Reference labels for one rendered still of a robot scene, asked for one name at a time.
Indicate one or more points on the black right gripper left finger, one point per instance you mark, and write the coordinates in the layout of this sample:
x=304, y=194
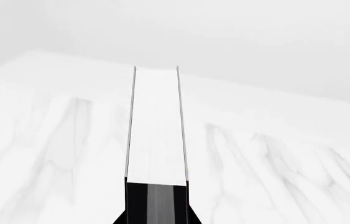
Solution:
x=122, y=219

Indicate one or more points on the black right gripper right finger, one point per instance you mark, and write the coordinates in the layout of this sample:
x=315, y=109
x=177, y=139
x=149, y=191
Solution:
x=192, y=218

